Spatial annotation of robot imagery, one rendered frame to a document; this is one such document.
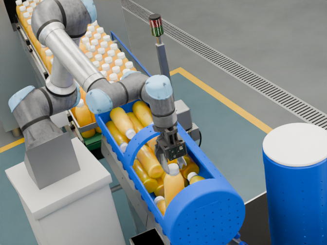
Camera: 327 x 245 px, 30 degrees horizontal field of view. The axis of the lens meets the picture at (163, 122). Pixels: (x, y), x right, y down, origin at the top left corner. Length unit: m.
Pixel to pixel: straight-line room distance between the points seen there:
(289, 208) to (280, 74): 2.50
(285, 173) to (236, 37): 3.22
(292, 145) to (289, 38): 3.01
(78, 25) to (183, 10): 4.13
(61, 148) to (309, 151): 0.96
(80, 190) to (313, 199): 0.92
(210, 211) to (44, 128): 0.68
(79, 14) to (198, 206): 0.75
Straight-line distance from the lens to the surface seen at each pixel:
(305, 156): 2.43
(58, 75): 2.28
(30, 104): 2.30
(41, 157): 2.27
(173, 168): 2.02
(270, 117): 4.43
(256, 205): 3.52
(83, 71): 1.87
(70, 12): 2.06
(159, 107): 1.82
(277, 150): 2.46
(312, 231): 2.63
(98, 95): 1.80
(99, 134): 2.97
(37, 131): 2.27
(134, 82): 1.87
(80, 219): 2.37
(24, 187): 2.38
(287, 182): 2.45
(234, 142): 4.23
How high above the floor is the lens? 2.56
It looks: 34 degrees down
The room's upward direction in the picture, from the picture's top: 11 degrees counter-clockwise
